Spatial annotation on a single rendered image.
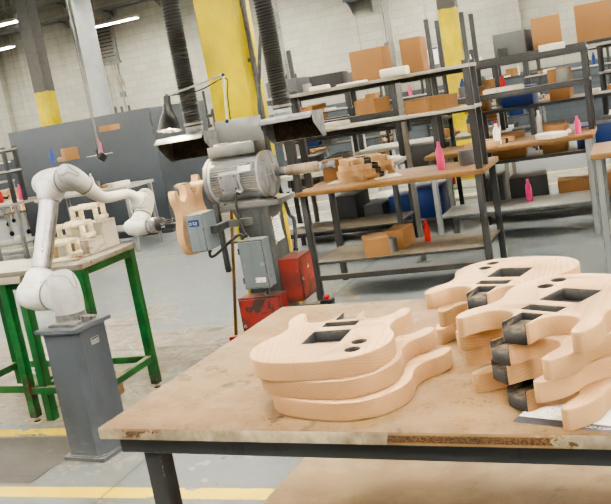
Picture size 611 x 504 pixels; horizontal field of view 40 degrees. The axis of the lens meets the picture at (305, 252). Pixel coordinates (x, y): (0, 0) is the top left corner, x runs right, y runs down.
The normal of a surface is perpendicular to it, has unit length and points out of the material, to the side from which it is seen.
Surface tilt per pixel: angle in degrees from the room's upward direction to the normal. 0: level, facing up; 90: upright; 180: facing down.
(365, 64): 90
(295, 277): 90
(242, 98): 90
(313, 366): 90
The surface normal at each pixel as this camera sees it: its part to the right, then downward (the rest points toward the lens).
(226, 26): -0.34, 0.22
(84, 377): 0.29, 0.12
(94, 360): 0.87, -0.07
